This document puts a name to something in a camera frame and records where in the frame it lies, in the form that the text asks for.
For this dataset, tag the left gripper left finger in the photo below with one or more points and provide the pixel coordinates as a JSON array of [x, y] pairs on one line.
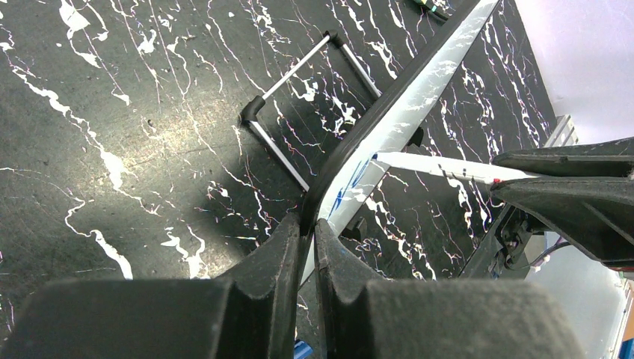
[[249, 311]]

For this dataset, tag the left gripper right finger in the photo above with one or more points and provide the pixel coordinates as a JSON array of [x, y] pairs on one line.
[[365, 315]]

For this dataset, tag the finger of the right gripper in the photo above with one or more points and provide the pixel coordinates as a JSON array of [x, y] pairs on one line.
[[595, 214], [607, 159]]

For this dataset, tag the blue marker cap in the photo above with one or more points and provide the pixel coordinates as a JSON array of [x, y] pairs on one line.
[[302, 350]]

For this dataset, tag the white blue whiteboard marker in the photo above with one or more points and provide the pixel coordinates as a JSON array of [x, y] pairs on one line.
[[453, 168]]

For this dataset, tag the white whiteboard black frame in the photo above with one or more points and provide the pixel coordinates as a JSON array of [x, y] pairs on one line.
[[350, 174]]

